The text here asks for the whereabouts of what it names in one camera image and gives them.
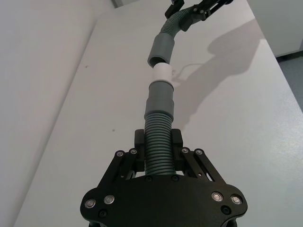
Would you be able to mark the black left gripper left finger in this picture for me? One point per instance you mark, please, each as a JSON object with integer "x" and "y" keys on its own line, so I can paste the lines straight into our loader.
{"x": 139, "y": 146}

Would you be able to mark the white plastic pipe connector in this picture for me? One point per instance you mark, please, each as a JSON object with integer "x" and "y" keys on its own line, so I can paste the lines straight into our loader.
{"x": 162, "y": 72}

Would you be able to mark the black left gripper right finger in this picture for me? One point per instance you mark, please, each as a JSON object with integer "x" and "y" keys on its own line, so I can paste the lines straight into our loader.
{"x": 177, "y": 144}

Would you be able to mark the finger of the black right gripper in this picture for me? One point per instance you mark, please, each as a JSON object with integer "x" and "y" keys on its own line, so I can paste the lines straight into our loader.
{"x": 174, "y": 8}
{"x": 201, "y": 11}

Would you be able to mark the white cabinet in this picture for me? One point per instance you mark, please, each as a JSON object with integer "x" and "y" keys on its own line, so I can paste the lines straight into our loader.
{"x": 277, "y": 26}

